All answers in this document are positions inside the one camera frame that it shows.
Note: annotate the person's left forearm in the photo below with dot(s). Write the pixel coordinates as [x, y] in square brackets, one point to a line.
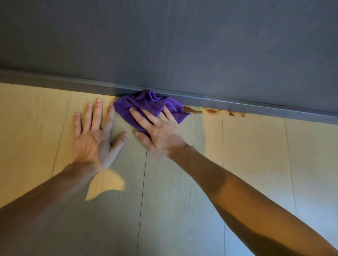
[39, 208]

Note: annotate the grey baseboard strip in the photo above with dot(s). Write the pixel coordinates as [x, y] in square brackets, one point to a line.
[169, 95]

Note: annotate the purple microfiber cloth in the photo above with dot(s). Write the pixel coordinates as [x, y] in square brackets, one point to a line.
[149, 106]

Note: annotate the person's right hand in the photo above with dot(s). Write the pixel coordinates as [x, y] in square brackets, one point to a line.
[163, 138]

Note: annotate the person's left thumb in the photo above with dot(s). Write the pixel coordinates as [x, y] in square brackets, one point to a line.
[119, 142]

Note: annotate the person's left hand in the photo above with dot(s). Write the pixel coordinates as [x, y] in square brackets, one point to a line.
[91, 145]

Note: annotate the person's right forearm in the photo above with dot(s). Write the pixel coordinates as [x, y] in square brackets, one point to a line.
[245, 205]

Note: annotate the person's left little finger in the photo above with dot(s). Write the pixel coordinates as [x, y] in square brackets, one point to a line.
[77, 124]

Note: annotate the person's right thumb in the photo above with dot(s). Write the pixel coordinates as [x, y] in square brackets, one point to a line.
[144, 139]

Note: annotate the person's right middle finger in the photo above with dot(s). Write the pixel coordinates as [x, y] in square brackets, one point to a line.
[153, 116]

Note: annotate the person's left middle finger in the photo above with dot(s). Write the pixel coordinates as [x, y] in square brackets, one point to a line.
[96, 114]

